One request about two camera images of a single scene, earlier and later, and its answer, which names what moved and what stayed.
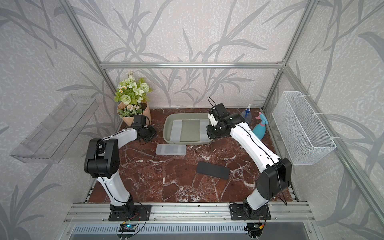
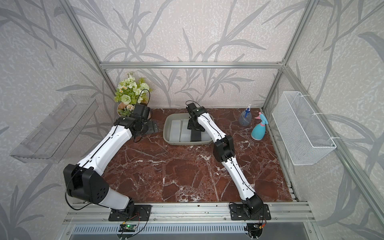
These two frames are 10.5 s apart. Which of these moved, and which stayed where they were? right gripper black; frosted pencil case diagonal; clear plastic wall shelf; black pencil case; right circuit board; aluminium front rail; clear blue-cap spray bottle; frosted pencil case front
Moved: black pencil case; right gripper black
Stayed: frosted pencil case front; right circuit board; clear plastic wall shelf; aluminium front rail; frosted pencil case diagonal; clear blue-cap spray bottle
